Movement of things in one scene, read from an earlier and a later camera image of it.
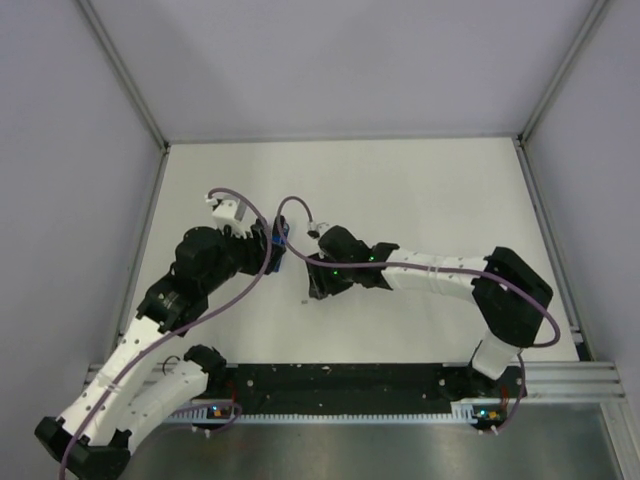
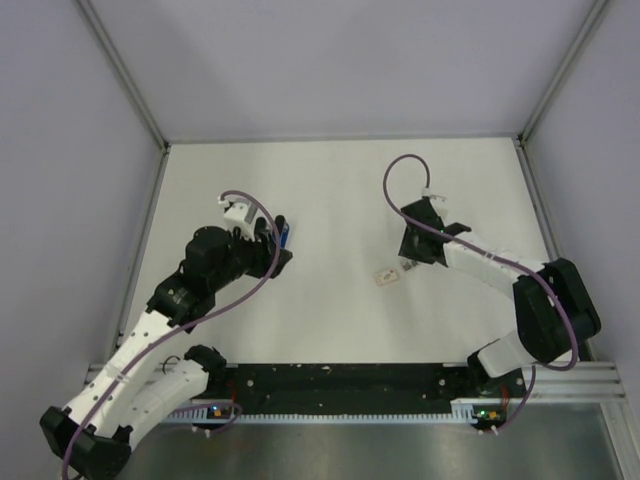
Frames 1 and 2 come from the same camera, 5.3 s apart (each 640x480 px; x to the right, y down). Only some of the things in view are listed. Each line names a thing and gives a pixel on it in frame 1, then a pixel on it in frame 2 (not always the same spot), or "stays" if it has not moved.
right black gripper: [321, 286] → [408, 251]
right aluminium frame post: [593, 14] stays
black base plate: [396, 388] stays
